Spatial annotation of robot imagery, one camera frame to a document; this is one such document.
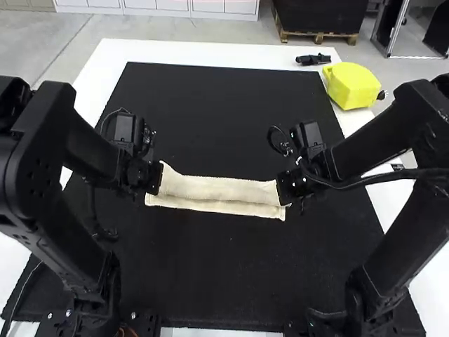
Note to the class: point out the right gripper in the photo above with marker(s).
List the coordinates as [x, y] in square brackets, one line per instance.
[296, 186]

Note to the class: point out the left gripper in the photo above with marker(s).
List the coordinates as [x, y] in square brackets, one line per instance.
[144, 175]

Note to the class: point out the pale towel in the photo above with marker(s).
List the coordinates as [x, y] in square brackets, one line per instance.
[217, 194]

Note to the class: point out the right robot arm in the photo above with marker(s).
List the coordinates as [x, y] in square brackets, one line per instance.
[403, 123]

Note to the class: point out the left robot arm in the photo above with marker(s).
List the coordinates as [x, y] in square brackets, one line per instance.
[52, 147]

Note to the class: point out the black mat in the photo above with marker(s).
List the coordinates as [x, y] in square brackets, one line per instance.
[224, 123]

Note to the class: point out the yellow plastic housing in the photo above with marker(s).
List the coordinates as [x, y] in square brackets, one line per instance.
[350, 84]

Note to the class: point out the black hand tool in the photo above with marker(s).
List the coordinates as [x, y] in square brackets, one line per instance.
[310, 59]

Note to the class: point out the wooden pallet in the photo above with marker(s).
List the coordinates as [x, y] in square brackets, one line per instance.
[315, 36]

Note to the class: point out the grey cupboard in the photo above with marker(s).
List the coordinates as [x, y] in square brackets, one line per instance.
[224, 5]
[156, 4]
[87, 3]

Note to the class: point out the black slab stack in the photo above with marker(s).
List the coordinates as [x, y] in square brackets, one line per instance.
[319, 14]

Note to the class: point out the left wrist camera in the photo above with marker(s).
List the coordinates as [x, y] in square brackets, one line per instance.
[125, 127]

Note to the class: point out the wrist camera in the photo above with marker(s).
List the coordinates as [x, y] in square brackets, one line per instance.
[311, 135]
[125, 127]

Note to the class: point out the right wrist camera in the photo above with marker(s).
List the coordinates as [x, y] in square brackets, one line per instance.
[311, 135]

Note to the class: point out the metal frame trolley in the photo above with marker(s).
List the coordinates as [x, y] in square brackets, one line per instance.
[389, 24]

